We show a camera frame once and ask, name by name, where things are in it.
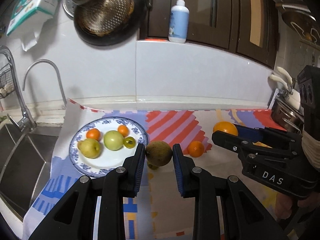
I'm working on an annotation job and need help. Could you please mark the stainless steel pot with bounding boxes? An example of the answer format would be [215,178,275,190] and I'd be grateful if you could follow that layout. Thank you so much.
[271,97,304,134]

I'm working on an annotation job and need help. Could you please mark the metal perforated strainer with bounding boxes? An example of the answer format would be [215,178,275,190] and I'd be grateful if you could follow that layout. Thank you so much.
[74,0,135,36]

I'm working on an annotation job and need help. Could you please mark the large rough orange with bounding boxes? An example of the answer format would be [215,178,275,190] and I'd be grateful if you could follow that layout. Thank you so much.
[213,121,239,136]

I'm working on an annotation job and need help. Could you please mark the yellow green pear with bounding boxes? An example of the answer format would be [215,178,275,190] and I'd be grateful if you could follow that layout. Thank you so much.
[77,138,100,159]

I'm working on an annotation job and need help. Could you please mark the wire sink caddy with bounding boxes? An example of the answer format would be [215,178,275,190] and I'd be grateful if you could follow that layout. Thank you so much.
[0,63,15,99]

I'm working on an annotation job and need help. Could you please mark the pull-down chrome faucet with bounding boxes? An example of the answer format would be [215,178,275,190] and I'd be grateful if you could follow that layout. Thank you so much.
[1,46,36,132]

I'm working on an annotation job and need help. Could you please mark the small tangerine far plate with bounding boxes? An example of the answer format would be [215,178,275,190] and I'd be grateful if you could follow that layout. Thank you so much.
[117,125,130,137]

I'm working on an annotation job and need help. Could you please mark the white blue pump bottle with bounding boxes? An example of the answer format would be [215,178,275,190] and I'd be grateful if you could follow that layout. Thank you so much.
[168,0,189,43]

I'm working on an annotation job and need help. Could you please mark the stainless steel sink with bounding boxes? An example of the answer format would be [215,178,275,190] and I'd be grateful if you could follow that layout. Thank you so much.
[1,124,61,221]

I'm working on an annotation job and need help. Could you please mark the black frying pan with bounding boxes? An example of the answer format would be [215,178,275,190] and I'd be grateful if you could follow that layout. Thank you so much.
[72,0,147,46]

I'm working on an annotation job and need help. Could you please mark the blue white porcelain plate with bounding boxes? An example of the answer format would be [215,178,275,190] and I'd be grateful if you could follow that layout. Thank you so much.
[69,116,149,178]

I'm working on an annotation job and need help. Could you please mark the large green apple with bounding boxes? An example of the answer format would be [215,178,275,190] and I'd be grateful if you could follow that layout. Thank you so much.
[104,130,124,151]

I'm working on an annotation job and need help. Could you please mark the smooth orange fruit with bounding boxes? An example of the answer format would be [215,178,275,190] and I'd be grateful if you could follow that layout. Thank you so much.
[188,141,204,158]

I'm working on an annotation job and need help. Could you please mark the tissue paper pack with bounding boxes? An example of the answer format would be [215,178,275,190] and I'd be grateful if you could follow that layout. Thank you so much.
[7,0,59,51]

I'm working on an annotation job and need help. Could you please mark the curved chrome faucet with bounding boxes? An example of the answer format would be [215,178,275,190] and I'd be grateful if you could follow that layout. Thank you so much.
[22,59,67,109]

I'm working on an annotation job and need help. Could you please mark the green tomato off plate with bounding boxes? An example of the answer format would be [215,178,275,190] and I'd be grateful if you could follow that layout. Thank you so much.
[147,162,159,170]

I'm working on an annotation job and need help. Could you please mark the green tomato on plate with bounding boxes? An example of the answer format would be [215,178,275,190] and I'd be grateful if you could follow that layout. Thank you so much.
[123,137,136,148]

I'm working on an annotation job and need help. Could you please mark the colourful patterned table mat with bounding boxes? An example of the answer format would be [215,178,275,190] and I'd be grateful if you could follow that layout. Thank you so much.
[22,100,277,239]

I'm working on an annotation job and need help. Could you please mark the small tangerine on plate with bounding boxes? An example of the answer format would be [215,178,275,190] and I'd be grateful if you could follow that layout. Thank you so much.
[86,128,101,141]

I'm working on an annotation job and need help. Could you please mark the dark wooden window frame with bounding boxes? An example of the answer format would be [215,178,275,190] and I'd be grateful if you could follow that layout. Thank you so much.
[139,0,279,68]

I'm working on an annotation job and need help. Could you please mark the brown kiwi fruit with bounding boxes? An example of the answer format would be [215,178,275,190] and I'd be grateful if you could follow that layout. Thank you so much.
[146,141,172,167]

